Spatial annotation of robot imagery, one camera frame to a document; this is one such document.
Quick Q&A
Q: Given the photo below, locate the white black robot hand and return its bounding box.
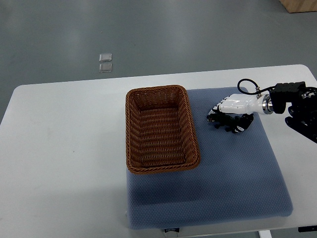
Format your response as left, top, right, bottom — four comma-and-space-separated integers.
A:
208, 94, 273, 120

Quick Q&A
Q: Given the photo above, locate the dark toy crocodile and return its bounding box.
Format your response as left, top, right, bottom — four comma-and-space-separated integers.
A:
207, 113, 253, 133

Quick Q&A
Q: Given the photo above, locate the brown wicker basket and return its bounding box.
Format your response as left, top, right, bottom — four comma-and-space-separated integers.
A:
125, 85, 201, 175

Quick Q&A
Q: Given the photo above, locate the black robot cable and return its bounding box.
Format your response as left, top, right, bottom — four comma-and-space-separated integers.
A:
237, 78, 276, 98

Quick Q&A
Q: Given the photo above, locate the wooden box corner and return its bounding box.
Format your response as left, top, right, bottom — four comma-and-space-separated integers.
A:
280, 0, 317, 13

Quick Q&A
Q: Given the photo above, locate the blue grey foam mat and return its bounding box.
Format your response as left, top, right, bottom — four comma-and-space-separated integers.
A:
127, 87, 293, 230

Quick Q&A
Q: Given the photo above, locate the upper metal floor plate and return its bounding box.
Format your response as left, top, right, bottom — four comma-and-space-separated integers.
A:
99, 53, 112, 62

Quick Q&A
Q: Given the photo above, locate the metal floor plate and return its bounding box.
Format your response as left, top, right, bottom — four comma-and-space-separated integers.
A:
99, 62, 112, 73
99, 53, 112, 62

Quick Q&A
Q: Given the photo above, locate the black table edge clip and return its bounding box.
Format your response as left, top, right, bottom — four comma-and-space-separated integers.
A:
298, 225, 317, 233

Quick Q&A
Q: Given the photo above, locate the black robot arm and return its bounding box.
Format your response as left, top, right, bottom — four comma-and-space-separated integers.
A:
269, 82, 317, 142

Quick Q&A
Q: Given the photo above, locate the table control label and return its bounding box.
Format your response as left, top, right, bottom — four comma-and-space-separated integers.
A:
164, 228, 180, 233

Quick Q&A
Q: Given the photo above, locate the white table leg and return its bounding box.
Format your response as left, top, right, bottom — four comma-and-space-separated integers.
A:
259, 230, 272, 238

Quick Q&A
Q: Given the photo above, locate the lower metal floor plate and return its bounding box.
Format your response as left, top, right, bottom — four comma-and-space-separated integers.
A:
99, 62, 112, 73

